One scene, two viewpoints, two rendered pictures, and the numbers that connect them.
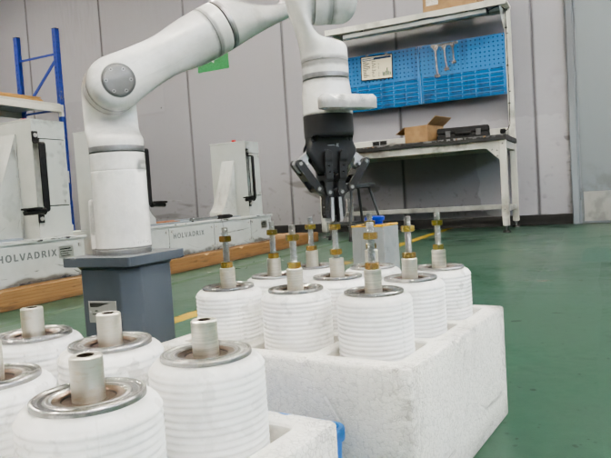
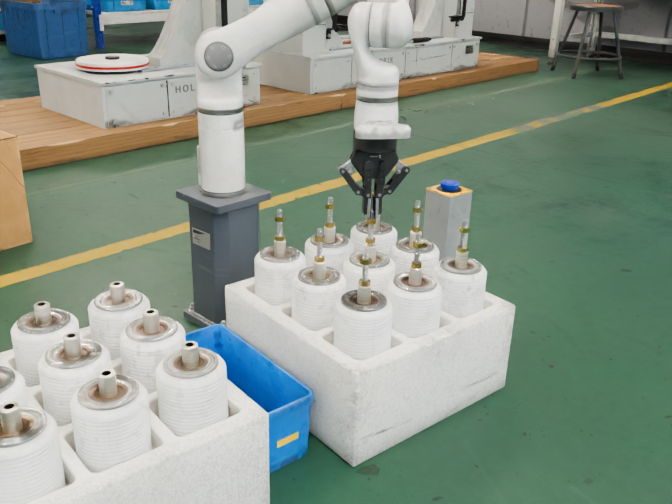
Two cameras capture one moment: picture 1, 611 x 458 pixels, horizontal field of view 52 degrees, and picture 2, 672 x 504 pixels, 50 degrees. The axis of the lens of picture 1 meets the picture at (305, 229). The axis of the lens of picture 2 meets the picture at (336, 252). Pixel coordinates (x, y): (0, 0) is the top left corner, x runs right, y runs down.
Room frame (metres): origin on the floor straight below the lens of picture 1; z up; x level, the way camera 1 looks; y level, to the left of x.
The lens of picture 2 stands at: (-0.24, -0.35, 0.79)
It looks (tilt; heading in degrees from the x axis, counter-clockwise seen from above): 23 degrees down; 18
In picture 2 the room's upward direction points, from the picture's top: 2 degrees clockwise
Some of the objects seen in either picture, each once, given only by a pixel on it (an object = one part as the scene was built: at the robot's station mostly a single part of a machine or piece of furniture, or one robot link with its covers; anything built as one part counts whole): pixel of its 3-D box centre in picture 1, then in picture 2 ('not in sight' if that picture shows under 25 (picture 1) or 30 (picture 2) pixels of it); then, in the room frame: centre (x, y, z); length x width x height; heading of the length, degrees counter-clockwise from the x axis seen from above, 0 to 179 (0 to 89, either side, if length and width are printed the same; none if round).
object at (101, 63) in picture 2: not in sight; (112, 62); (2.47, 1.53, 0.29); 0.30 x 0.30 x 0.06
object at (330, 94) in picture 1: (332, 93); (378, 113); (0.92, -0.05, 0.53); 0.11 x 0.09 x 0.06; 26
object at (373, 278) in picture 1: (373, 282); (364, 293); (0.78, -0.08, 0.26); 0.02 x 0.02 x 0.03
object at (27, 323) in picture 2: not in sight; (44, 321); (0.54, 0.35, 0.25); 0.08 x 0.08 x 0.01
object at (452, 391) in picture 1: (344, 381); (365, 336); (0.94, -0.04, 0.09); 0.39 x 0.39 x 0.18; 58
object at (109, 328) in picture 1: (109, 330); (151, 321); (0.57, 0.19, 0.26); 0.02 x 0.02 x 0.03
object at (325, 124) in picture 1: (329, 142); (374, 151); (0.94, -0.04, 0.46); 0.08 x 0.08 x 0.09
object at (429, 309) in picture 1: (414, 342); (411, 328); (0.88, -0.14, 0.16); 0.10 x 0.10 x 0.18
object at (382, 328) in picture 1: (377, 363); (361, 349); (0.78, -0.08, 0.16); 0.10 x 0.10 x 0.18
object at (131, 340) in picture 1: (110, 343); (151, 329); (0.57, 0.19, 0.25); 0.08 x 0.08 x 0.01
